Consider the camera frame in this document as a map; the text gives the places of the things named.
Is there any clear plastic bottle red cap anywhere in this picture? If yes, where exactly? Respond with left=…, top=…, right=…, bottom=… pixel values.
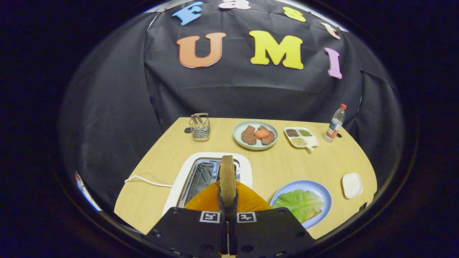
left=323, top=104, right=347, bottom=143

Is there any white toaster cable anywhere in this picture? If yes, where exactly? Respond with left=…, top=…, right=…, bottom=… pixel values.
left=124, top=175, right=173, bottom=188

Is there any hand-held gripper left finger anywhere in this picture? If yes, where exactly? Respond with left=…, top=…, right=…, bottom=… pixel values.
left=143, top=181, right=228, bottom=258

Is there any light blue plate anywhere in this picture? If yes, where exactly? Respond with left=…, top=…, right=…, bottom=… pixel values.
left=270, top=180, right=332, bottom=230

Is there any small white plate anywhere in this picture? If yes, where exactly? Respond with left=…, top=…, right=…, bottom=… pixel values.
left=341, top=172, right=363, bottom=199

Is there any white toaster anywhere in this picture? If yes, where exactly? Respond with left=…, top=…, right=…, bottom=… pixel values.
left=162, top=152, right=254, bottom=217

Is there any black backdrop cloth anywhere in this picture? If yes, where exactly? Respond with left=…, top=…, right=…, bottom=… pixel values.
left=59, top=0, right=406, bottom=215

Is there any brown meat patty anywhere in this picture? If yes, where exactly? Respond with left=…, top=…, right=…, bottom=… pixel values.
left=241, top=125, right=257, bottom=145
left=257, top=125, right=276, bottom=145

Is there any pale green plate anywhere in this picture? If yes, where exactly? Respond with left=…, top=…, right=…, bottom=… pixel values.
left=233, top=120, right=279, bottom=150

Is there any white divided spice dish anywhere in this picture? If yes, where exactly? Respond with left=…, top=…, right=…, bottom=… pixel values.
left=284, top=127, right=320, bottom=152

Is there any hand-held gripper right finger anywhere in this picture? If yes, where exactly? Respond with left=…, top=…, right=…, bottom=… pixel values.
left=227, top=181, right=316, bottom=258

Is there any brown bread slice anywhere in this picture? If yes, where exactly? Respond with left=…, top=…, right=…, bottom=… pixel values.
left=305, top=209, right=323, bottom=223
left=219, top=155, right=237, bottom=209

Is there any green lettuce leaf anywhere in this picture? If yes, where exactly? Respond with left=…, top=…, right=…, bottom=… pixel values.
left=273, top=189, right=325, bottom=223

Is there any metal wire utensil holder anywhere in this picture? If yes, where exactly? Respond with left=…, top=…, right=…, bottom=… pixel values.
left=189, top=113, right=211, bottom=142

